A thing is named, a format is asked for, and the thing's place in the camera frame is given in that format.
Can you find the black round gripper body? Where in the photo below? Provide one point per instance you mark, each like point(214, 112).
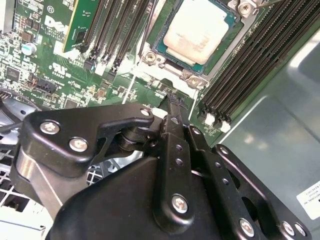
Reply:
point(112, 212)

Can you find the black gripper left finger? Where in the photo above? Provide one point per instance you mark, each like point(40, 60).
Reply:
point(62, 135)

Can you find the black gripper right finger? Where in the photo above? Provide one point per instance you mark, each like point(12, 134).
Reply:
point(225, 180)

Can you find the thin metal locking lever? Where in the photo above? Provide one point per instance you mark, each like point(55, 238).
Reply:
point(268, 3)
point(146, 30)

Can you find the silver topped CPU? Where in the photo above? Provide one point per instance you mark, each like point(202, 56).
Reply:
point(195, 32)

